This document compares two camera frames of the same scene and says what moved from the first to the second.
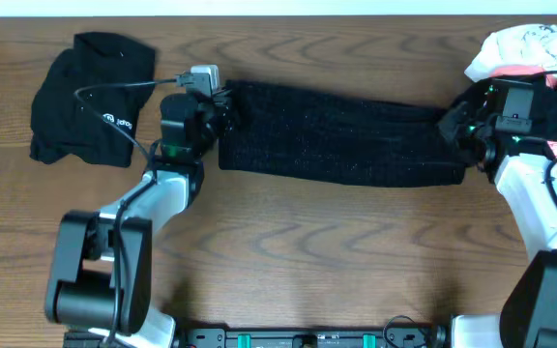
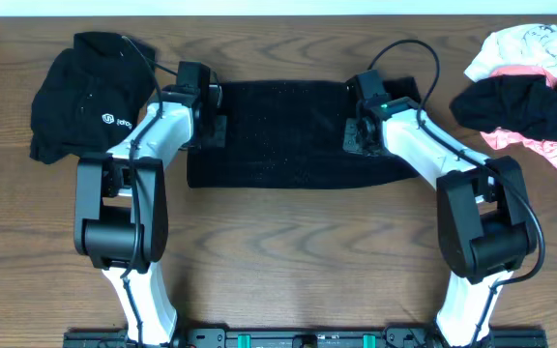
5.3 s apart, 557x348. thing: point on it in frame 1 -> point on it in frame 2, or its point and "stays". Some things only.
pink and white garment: x=536 y=49 stays
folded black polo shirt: x=62 y=128 stays
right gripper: x=448 y=126 -> x=350 y=143
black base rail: x=409 y=337 stays
